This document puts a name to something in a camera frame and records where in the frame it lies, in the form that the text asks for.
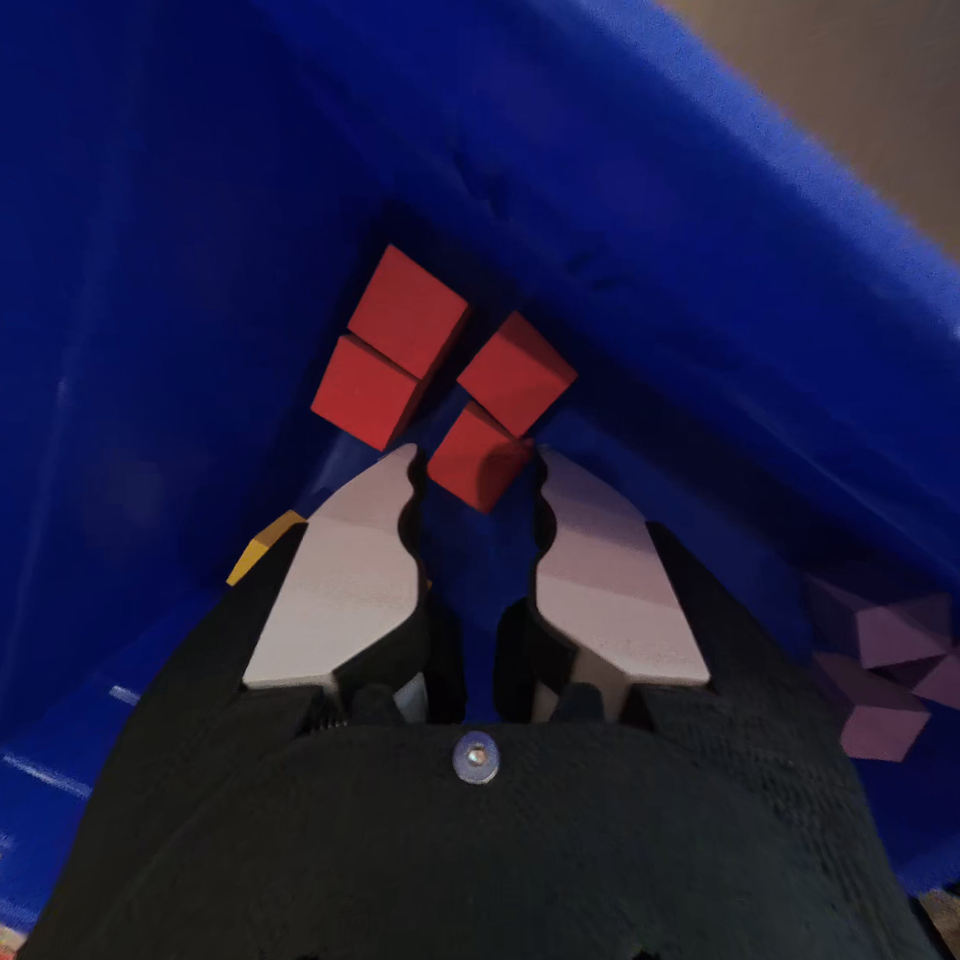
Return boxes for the blue plastic bin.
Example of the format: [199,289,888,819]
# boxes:
[0,0,960,939]

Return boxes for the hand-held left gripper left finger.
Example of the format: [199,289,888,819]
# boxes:
[240,442,432,691]

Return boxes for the yellow cube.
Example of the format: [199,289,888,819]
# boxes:
[225,510,309,588]

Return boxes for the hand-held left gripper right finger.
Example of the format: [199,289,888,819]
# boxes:
[527,447,714,723]

